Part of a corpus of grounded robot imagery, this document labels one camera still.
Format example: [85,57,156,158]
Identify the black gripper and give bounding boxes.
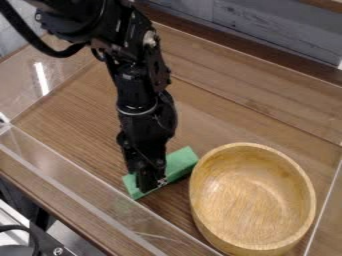
[115,89,179,194]

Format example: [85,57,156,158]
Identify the green rectangular block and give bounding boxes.
[122,146,199,200]

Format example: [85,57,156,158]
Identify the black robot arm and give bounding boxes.
[0,0,178,193]

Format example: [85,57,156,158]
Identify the brown wooden bowl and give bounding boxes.
[188,142,317,256]

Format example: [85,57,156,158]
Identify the black metal table bracket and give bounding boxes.
[28,222,77,256]

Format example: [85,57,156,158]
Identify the black cable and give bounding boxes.
[0,223,44,256]

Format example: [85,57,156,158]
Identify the clear acrylic tray wall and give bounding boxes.
[0,26,342,256]

